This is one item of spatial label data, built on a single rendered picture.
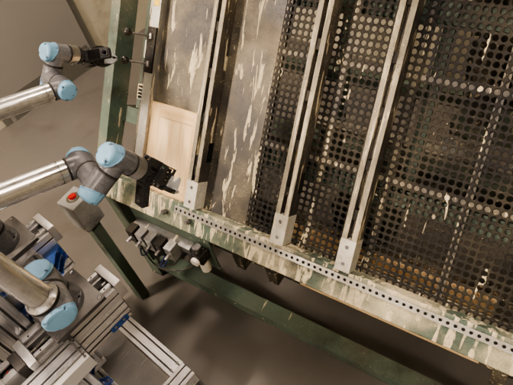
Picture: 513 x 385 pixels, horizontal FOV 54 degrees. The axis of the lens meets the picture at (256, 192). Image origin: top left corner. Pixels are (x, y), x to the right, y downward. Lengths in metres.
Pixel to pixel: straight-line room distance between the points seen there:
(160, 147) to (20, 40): 2.81
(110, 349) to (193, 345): 0.45
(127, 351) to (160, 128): 1.19
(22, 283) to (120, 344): 1.29
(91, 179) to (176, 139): 0.83
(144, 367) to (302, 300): 0.92
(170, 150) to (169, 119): 0.14
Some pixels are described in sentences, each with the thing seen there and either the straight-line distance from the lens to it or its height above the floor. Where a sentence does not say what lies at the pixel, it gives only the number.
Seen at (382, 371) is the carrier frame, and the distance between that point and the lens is 2.53.
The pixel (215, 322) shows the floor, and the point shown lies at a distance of 2.95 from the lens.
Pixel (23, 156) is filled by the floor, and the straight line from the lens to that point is 4.68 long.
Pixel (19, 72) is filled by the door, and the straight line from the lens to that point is 5.03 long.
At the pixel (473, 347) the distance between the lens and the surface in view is 1.87.
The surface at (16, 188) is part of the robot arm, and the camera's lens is 1.61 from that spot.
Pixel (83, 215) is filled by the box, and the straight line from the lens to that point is 2.54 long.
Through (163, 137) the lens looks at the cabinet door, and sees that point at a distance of 2.35.
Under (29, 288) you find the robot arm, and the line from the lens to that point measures 1.67.
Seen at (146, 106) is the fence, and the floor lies 1.20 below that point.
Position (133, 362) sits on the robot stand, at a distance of 2.77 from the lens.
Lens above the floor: 2.53
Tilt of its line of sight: 47 degrees down
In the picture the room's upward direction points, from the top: 17 degrees counter-clockwise
